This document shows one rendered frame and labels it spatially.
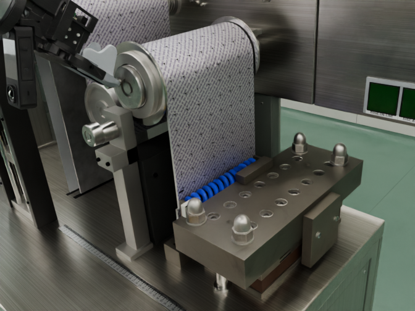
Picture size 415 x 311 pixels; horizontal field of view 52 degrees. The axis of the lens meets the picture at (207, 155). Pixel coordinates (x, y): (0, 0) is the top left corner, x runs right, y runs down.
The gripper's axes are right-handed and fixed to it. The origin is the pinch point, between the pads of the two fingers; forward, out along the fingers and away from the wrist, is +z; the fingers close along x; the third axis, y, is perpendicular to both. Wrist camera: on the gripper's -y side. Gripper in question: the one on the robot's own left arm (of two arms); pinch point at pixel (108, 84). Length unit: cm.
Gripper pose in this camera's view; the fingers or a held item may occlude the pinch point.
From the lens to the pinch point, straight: 74.2
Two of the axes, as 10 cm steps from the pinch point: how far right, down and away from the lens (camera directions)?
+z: 5.6, 2.9, 7.7
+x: -7.3, -2.6, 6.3
